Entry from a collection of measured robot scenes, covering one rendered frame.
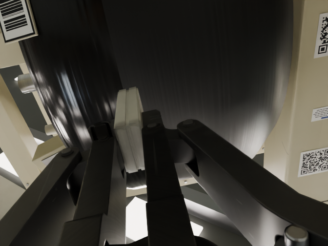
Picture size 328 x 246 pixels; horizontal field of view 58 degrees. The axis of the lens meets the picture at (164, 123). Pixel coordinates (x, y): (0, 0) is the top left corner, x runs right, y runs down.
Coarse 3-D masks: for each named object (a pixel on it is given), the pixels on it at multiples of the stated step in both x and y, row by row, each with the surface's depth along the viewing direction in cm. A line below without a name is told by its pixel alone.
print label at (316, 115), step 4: (316, 108) 57; (320, 108) 57; (324, 108) 57; (312, 112) 57; (316, 112) 58; (320, 112) 58; (324, 112) 58; (312, 116) 58; (316, 116) 58; (320, 116) 58; (324, 116) 58; (312, 120) 58; (316, 120) 59
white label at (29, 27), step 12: (0, 0) 27; (12, 0) 26; (24, 0) 26; (0, 12) 27; (12, 12) 27; (24, 12) 26; (0, 24) 28; (12, 24) 27; (24, 24) 27; (12, 36) 27; (24, 36) 27
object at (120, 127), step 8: (120, 96) 20; (120, 104) 19; (120, 112) 18; (120, 120) 16; (120, 128) 16; (120, 136) 16; (128, 136) 16; (120, 144) 16; (128, 144) 16; (128, 152) 16; (128, 160) 16; (136, 160) 17; (128, 168) 17; (136, 168) 17
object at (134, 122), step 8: (136, 88) 22; (128, 96) 20; (136, 96) 20; (128, 104) 19; (136, 104) 18; (128, 112) 18; (136, 112) 17; (128, 120) 16; (136, 120) 16; (128, 128) 16; (136, 128) 16; (136, 136) 16; (136, 144) 16; (136, 152) 16; (144, 168) 17
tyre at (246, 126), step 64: (64, 0) 25; (128, 0) 26; (192, 0) 26; (256, 0) 27; (64, 64) 27; (128, 64) 27; (192, 64) 28; (256, 64) 29; (64, 128) 33; (256, 128) 35
